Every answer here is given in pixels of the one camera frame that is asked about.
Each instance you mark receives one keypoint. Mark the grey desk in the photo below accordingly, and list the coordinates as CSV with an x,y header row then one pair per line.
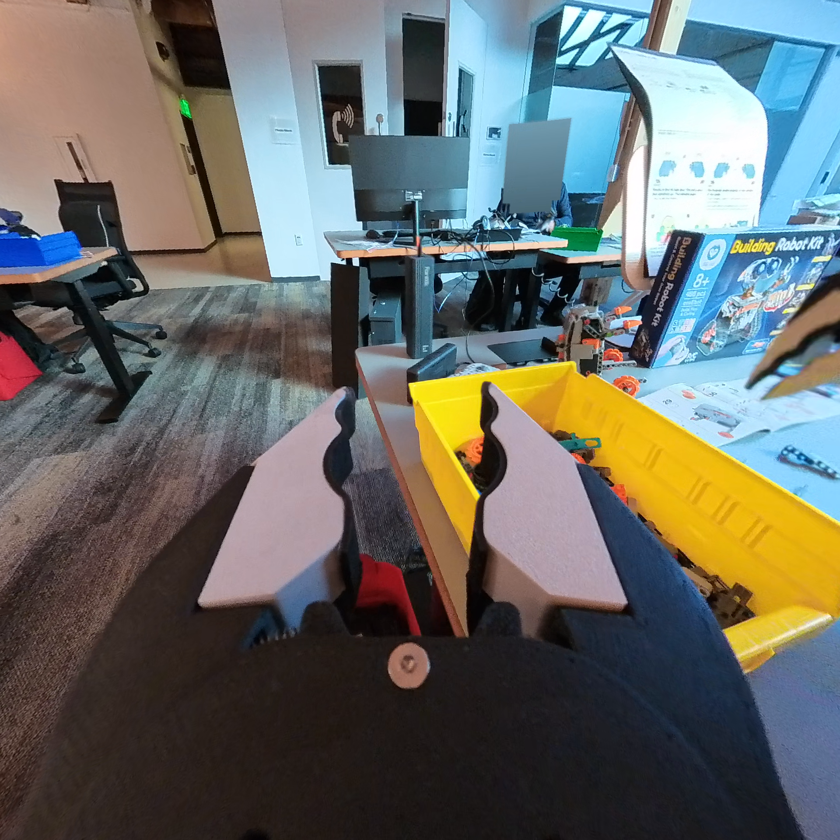
x,y
807,709

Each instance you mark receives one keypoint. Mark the red bag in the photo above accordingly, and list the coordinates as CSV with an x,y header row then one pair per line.
x,y
383,591

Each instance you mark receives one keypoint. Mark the yellow plastic parts bin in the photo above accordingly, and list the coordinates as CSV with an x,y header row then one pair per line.
x,y
683,505

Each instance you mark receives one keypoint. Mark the black flat panel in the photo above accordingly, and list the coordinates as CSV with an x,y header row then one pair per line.
x,y
523,351

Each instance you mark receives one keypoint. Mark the grey beam with blue pin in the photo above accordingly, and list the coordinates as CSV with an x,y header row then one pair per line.
x,y
807,461

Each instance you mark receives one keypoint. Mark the wooden office desk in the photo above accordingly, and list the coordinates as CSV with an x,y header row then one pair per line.
x,y
394,244

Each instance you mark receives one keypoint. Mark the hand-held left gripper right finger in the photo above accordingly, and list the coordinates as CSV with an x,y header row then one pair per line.
x,y
551,538

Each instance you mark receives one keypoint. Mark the partly built toy robot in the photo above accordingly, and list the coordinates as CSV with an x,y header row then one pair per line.
x,y
584,335

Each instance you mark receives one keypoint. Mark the wooden desk with black legs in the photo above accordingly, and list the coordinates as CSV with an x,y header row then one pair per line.
x,y
53,273

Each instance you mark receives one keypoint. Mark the black upright device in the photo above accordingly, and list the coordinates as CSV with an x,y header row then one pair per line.
x,y
419,309

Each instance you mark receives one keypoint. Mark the black wall sign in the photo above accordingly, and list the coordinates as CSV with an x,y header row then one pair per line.
x,y
340,116

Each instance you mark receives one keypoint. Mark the pile of building kit parts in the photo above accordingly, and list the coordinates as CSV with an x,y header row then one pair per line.
x,y
584,453

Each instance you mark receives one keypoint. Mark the black computer monitor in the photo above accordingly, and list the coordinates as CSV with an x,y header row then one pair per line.
x,y
407,177

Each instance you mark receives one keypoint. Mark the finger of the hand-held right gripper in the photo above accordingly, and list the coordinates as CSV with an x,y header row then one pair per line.
x,y
811,328
817,374

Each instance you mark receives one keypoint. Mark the instruction booklet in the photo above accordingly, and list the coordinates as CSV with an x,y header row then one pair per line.
x,y
729,407

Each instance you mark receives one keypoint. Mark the blue plastic bin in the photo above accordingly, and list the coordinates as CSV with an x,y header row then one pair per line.
x,y
40,248

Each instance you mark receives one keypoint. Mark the black box device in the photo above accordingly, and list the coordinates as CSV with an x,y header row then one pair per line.
x,y
431,364

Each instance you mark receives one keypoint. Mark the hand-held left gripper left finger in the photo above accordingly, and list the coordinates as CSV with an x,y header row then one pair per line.
x,y
276,525

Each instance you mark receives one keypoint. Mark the green plastic bin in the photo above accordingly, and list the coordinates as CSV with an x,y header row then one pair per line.
x,y
575,238

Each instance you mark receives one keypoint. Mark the blue robot kit box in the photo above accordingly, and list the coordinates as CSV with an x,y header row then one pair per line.
x,y
735,295

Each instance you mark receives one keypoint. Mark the curled white poster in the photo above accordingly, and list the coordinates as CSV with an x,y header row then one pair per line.
x,y
709,145

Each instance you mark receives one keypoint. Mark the black office chair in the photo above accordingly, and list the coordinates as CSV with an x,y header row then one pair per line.
x,y
99,223

